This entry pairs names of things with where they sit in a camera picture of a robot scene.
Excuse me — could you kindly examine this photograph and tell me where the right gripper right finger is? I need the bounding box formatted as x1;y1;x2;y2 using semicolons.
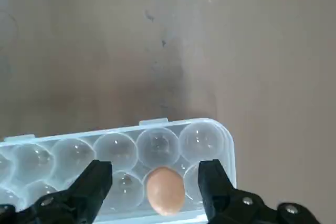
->
198;159;321;224

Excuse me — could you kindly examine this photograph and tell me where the brown egg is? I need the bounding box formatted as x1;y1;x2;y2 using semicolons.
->
146;166;186;216

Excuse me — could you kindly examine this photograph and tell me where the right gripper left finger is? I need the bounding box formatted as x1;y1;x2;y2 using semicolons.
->
0;159;113;224

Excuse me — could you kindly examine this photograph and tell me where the transparent twelve-slot egg tray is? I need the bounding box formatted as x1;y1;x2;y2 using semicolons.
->
0;118;237;223

